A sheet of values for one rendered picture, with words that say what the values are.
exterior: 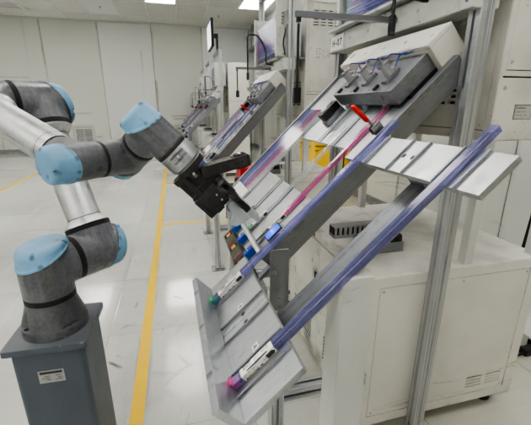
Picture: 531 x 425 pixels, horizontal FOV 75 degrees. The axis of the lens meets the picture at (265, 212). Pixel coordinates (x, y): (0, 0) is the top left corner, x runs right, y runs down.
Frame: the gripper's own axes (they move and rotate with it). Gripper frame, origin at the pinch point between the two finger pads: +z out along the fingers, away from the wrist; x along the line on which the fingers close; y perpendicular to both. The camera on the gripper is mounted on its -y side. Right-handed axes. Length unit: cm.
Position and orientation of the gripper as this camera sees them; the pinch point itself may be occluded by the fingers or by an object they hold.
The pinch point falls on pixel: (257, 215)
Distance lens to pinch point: 82.3
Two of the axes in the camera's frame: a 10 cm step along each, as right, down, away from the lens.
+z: 6.7, 6.4, 3.8
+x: 2.5, 2.8, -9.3
